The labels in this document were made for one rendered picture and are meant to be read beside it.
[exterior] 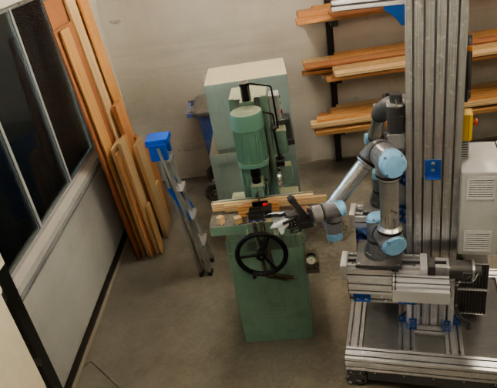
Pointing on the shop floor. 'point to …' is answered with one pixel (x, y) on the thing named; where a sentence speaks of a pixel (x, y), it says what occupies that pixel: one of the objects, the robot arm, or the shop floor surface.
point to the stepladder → (157, 142)
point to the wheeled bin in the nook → (200, 111)
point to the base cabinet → (273, 298)
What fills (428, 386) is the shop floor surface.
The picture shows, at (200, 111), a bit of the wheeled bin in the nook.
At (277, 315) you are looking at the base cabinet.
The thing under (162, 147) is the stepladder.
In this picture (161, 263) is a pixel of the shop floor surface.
